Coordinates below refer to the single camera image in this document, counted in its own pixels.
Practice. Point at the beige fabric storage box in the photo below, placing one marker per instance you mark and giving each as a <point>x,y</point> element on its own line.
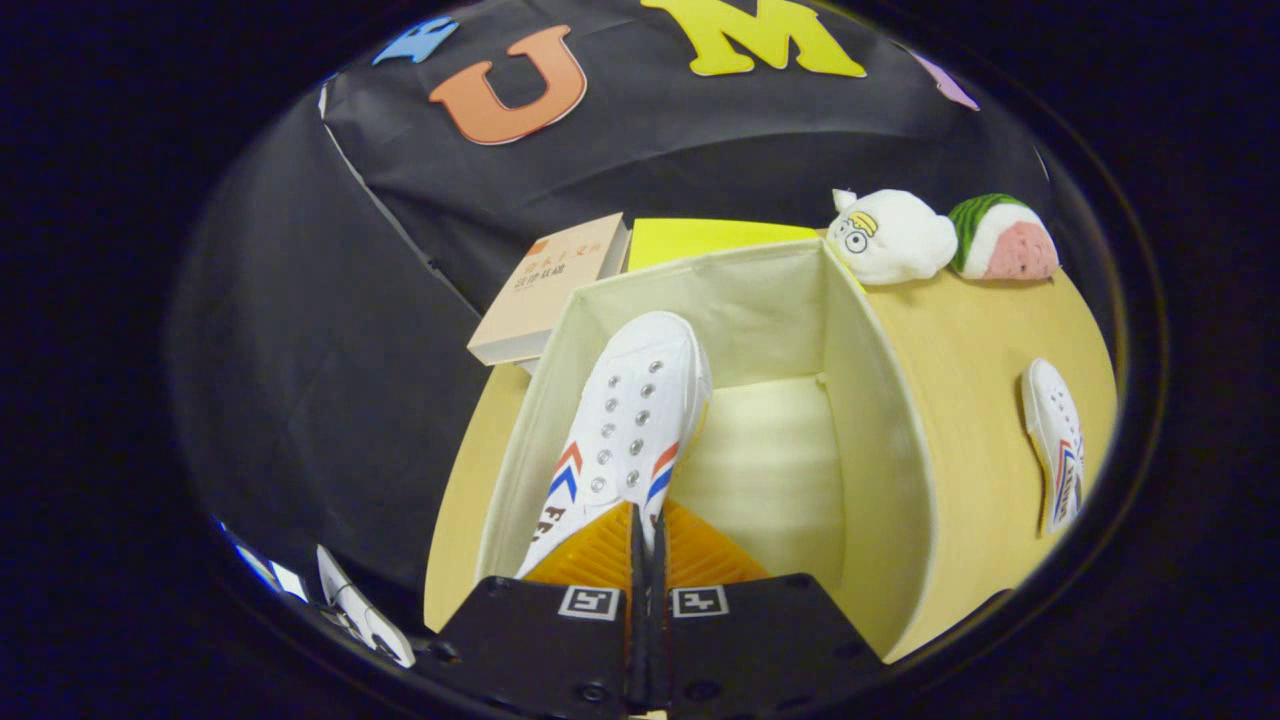
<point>760,300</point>

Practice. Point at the white canvas shoe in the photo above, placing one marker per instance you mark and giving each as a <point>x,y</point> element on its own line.
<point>1050,420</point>
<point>640,400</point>

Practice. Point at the white plastic object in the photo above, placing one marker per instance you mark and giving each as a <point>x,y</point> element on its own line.
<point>365,615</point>

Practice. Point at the yellow book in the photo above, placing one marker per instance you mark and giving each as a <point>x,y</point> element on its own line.
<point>700,240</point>

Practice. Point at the watermelon slice plush toy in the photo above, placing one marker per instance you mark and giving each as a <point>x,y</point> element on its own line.
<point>1010,245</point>

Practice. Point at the beige paperback book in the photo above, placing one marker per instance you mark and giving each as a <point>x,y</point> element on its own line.
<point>545,290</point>

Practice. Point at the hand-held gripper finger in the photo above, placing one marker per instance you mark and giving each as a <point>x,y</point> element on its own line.
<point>660,620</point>
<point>637,620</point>

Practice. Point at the white plush toy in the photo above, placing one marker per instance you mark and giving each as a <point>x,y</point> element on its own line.
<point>895,240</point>

